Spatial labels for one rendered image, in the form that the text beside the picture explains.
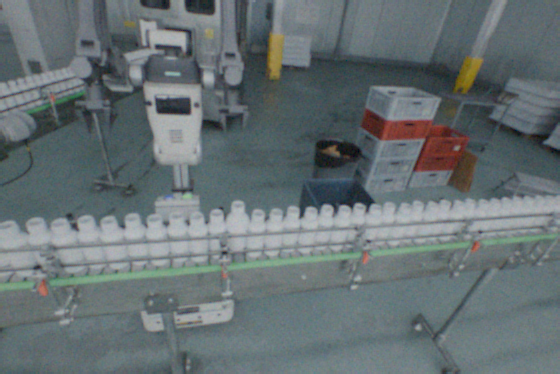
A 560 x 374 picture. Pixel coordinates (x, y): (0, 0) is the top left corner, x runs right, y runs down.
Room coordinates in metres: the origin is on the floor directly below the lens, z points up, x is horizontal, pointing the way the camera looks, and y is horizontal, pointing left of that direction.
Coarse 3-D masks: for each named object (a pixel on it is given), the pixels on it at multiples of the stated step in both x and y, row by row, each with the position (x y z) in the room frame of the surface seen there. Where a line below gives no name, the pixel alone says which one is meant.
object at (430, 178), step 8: (416, 176) 3.13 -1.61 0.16; (424, 176) 3.17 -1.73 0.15; (432, 176) 3.21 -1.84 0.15; (440, 176) 3.26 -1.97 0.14; (448, 176) 3.30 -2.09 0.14; (408, 184) 3.12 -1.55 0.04; (416, 184) 3.15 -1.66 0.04; (424, 184) 3.19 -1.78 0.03; (432, 184) 3.23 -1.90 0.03; (440, 184) 3.27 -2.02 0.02
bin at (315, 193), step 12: (312, 180) 1.31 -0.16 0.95; (324, 180) 1.33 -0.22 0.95; (336, 180) 1.35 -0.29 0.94; (348, 180) 1.38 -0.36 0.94; (312, 192) 1.32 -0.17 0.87; (324, 192) 1.34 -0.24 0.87; (336, 192) 1.36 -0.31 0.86; (348, 192) 1.38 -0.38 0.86; (360, 192) 1.32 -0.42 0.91; (300, 204) 1.29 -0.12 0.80; (312, 204) 1.14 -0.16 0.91; (324, 204) 1.34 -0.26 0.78; (348, 204) 1.39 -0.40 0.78
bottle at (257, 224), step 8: (256, 216) 0.67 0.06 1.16; (256, 224) 0.67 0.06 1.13; (264, 224) 0.69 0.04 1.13; (248, 232) 0.67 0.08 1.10; (256, 232) 0.66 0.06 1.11; (248, 240) 0.67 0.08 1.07; (256, 240) 0.66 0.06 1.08; (248, 248) 0.66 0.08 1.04; (256, 248) 0.66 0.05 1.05; (256, 256) 0.66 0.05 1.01
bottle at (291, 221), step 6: (288, 210) 0.73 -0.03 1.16; (294, 210) 0.75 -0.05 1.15; (288, 216) 0.72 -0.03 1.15; (294, 216) 0.72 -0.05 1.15; (288, 222) 0.71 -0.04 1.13; (294, 222) 0.71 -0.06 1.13; (300, 222) 0.73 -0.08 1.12; (288, 228) 0.70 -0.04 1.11; (294, 228) 0.70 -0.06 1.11; (288, 234) 0.70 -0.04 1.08; (294, 234) 0.71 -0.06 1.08; (282, 240) 0.71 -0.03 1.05; (288, 240) 0.70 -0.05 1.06; (294, 240) 0.71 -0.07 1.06; (282, 246) 0.71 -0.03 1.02; (288, 252) 0.71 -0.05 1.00
